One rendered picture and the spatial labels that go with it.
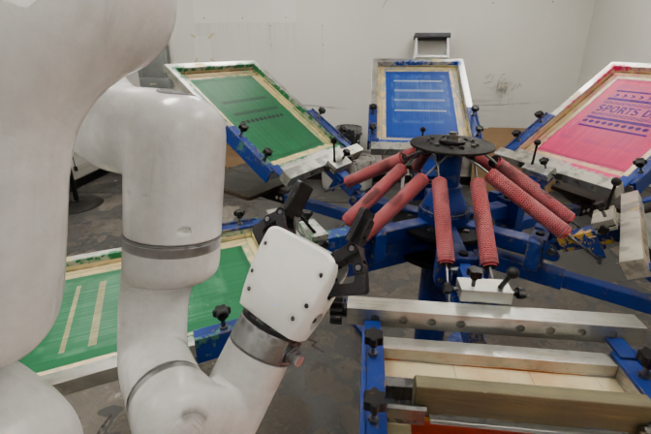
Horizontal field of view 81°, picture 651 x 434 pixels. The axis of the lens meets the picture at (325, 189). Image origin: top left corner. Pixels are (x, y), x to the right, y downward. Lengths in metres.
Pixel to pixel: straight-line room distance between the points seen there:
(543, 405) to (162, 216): 0.74
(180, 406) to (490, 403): 0.59
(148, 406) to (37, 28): 0.31
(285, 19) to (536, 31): 2.75
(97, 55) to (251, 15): 4.65
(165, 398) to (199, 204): 0.18
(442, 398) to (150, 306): 0.56
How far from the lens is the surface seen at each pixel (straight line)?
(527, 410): 0.88
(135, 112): 0.35
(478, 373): 1.01
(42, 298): 0.29
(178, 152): 0.32
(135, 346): 0.49
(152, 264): 0.35
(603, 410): 0.92
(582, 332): 1.14
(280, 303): 0.43
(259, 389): 0.46
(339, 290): 0.42
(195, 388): 0.42
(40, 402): 0.32
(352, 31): 4.69
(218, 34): 5.01
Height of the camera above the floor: 1.64
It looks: 21 degrees down
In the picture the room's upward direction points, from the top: straight up
